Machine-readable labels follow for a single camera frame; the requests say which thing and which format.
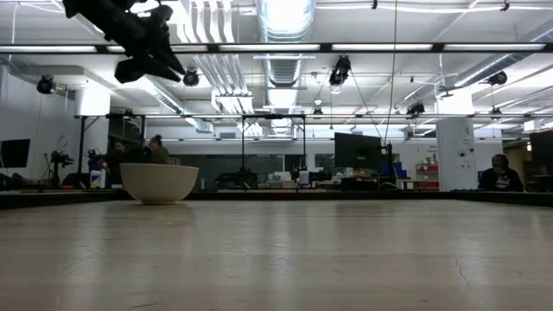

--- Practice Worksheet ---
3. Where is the cream ribbed bowl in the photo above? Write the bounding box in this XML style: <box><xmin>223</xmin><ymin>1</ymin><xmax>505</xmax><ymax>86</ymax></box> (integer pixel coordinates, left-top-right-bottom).
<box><xmin>119</xmin><ymin>162</ymin><xmax>200</xmax><ymax>206</ymax></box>

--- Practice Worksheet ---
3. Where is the white pillar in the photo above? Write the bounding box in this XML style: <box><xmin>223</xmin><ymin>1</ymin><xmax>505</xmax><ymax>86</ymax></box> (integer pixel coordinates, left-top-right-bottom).
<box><xmin>435</xmin><ymin>92</ymin><xmax>479</xmax><ymax>192</ymax></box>

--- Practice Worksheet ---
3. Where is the black background station frame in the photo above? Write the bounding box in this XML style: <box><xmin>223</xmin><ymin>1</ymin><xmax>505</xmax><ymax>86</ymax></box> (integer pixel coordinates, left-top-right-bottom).
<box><xmin>73</xmin><ymin>112</ymin><xmax>308</xmax><ymax>191</ymax></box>

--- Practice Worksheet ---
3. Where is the black tripod device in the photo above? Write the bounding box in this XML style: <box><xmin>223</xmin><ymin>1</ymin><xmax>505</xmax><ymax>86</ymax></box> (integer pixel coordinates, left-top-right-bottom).
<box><xmin>42</xmin><ymin>149</ymin><xmax>75</xmax><ymax>189</ymax></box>

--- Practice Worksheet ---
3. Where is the black ceiling spotlight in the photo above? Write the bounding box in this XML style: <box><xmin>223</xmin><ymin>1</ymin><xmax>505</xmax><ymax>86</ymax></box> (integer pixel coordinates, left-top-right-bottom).
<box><xmin>486</xmin><ymin>70</ymin><xmax>509</xmax><ymax>86</ymax></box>
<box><xmin>35</xmin><ymin>75</ymin><xmax>56</xmax><ymax>95</ymax></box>
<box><xmin>328</xmin><ymin>54</ymin><xmax>352</xmax><ymax>86</ymax></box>
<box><xmin>405</xmin><ymin>101</ymin><xmax>427</xmax><ymax>117</ymax></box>
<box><xmin>182</xmin><ymin>67</ymin><xmax>200</xmax><ymax>87</ymax></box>

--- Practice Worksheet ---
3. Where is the red storage shelf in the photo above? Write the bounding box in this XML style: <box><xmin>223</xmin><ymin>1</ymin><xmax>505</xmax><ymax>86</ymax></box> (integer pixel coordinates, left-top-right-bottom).
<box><xmin>415</xmin><ymin>162</ymin><xmax>440</xmax><ymax>190</ymax></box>

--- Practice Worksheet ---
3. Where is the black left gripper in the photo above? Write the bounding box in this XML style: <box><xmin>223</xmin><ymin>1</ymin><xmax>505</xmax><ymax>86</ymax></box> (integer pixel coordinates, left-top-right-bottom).
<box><xmin>101</xmin><ymin>0</ymin><xmax>187</xmax><ymax>85</ymax></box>

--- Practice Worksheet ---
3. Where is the blue boxes stack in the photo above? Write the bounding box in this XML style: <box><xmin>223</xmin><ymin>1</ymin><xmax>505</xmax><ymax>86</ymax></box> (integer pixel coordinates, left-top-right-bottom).
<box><xmin>379</xmin><ymin>162</ymin><xmax>410</xmax><ymax>181</ymax></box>

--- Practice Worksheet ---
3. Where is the person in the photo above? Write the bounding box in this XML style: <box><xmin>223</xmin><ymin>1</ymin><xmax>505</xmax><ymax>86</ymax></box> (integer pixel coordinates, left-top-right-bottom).
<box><xmin>146</xmin><ymin>134</ymin><xmax>171</xmax><ymax>165</ymax></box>
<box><xmin>103</xmin><ymin>140</ymin><xmax>130</xmax><ymax>187</ymax></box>
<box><xmin>477</xmin><ymin>153</ymin><xmax>525</xmax><ymax>193</ymax></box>

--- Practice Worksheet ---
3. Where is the white plastic jug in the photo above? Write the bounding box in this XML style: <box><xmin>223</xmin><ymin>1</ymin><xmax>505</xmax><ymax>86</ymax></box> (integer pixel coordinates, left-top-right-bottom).
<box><xmin>89</xmin><ymin>168</ymin><xmax>107</xmax><ymax>190</ymax></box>

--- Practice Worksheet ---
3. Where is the thin hanging cable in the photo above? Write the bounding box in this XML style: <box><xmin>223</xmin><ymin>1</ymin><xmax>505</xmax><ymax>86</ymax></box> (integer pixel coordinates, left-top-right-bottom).
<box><xmin>383</xmin><ymin>0</ymin><xmax>398</xmax><ymax>146</ymax></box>

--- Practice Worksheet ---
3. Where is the silver air duct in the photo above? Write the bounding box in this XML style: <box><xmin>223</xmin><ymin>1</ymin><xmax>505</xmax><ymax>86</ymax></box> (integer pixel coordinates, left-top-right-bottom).
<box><xmin>256</xmin><ymin>0</ymin><xmax>316</xmax><ymax>137</ymax></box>

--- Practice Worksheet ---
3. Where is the black monitor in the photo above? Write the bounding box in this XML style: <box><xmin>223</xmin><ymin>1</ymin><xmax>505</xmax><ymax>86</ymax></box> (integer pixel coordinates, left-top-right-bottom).
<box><xmin>0</xmin><ymin>138</ymin><xmax>31</xmax><ymax>169</ymax></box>
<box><xmin>529</xmin><ymin>129</ymin><xmax>553</xmax><ymax>166</ymax></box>
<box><xmin>334</xmin><ymin>131</ymin><xmax>384</xmax><ymax>170</ymax></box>

